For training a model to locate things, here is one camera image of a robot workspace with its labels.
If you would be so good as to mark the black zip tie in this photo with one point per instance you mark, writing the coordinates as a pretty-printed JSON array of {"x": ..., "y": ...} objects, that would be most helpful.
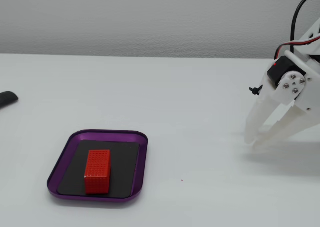
[{"x": 255, "y": 90}]

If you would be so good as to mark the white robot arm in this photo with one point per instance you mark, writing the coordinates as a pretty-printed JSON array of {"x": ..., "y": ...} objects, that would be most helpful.
[{"x": 312, "y": 37}]

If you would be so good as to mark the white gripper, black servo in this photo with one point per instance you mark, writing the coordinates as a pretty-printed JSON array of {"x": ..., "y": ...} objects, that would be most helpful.
[{"x": 294, "y": 83}]

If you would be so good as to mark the purple metal tray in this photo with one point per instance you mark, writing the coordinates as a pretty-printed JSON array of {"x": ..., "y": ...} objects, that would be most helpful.
[{"x": 63, "y": 162}]

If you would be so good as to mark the red perforated rectangular block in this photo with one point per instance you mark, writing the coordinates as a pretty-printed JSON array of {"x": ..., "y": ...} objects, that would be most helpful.
[{"x": 97, "y": 172}]

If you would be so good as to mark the black cylindrical object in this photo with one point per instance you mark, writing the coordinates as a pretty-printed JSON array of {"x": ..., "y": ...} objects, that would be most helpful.
[{"x": 7, "y": 98}]

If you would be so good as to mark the black mat inside tray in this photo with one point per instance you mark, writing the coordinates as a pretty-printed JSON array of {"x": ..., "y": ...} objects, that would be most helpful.
[{"x": 122, "y": 167}]

